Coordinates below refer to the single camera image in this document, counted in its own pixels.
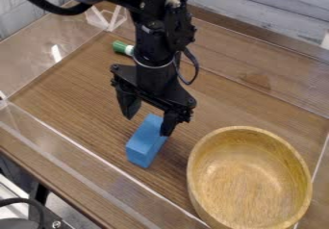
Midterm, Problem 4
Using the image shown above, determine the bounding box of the brown wooden bowl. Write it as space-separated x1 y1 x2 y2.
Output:
186 126 313 229

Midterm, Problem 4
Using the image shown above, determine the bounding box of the blue rectangular block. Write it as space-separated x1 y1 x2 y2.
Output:
126 114 168 168

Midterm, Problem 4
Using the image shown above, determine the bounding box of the black table leg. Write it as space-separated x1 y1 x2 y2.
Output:
35 183 50 205

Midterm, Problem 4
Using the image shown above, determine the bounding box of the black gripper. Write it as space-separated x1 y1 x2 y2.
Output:
110 64 197 137

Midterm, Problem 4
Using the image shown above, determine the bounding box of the black cable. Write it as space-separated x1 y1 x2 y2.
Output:
0 197 47 229

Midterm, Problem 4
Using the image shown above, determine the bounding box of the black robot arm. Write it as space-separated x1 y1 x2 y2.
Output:
27 0 197 137

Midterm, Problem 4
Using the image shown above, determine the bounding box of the green white marker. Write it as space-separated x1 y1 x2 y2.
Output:
113 40 134 56

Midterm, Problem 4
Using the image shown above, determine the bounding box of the clear acrylic tray wall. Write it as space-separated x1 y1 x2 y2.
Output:
0 0 329 229

